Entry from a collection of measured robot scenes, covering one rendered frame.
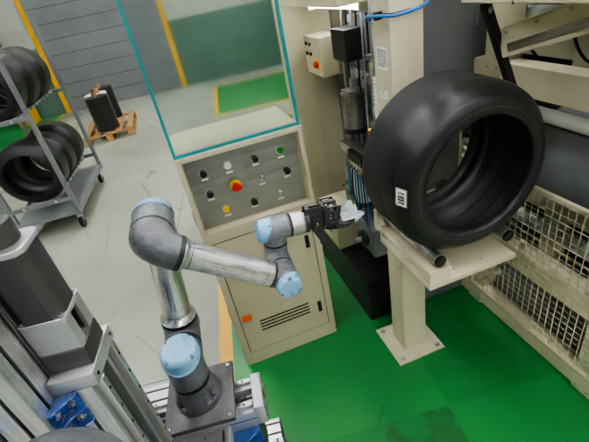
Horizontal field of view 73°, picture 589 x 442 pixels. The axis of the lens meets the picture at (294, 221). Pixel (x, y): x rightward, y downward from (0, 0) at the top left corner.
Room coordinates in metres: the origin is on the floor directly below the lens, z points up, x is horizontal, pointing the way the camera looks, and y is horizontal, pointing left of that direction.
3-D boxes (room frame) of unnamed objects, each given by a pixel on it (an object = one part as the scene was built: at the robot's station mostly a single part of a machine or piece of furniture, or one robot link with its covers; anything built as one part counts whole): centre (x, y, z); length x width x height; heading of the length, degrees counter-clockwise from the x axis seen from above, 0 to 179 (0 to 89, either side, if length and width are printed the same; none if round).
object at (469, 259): (1.26, -0.56, 0.80); 0.37 x 0.36 x 0.02; 102
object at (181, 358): (0.87, 0.42, 0.88); 0.13 x 0.12 x 0.14; 10
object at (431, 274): (1.23, -0.43, 0.84); 0.36 x 0.09 x 0.06; 12
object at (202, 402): (0.86, 0.42, 0.77); 0.15 x 0.15 x 0.10
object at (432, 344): (1.50, -0.49, 0.01); 0.27 x 0.27 x 0.02; 12
